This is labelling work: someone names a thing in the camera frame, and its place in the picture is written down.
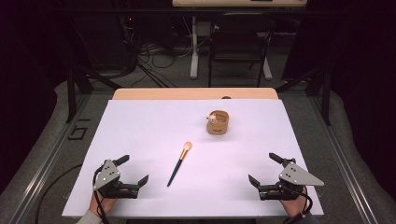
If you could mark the light wooden table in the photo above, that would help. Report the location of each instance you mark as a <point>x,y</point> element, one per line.
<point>174,93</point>

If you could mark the black folding chair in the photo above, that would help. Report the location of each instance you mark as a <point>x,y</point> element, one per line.
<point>241,37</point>

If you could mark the beige brush holder cup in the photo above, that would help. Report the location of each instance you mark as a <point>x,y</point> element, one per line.
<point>218,123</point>

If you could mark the black metal stand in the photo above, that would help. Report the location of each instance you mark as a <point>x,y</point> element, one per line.
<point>71,93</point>
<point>325,93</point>

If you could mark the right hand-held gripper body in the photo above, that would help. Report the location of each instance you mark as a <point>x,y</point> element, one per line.
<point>292,180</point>

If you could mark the light desk top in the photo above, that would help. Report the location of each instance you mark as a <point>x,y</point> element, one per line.
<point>236,3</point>

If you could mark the person's left hand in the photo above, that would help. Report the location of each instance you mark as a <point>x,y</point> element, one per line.
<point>102,203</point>

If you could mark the white board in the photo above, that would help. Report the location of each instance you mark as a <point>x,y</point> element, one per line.
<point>193,186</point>

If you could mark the person's right hand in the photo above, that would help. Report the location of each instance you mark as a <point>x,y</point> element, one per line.
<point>294,205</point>

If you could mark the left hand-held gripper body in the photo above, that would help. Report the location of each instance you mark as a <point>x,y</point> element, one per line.
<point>107,179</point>

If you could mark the aluminium floor rail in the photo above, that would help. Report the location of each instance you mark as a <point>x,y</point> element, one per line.
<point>46,161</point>
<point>345,161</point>

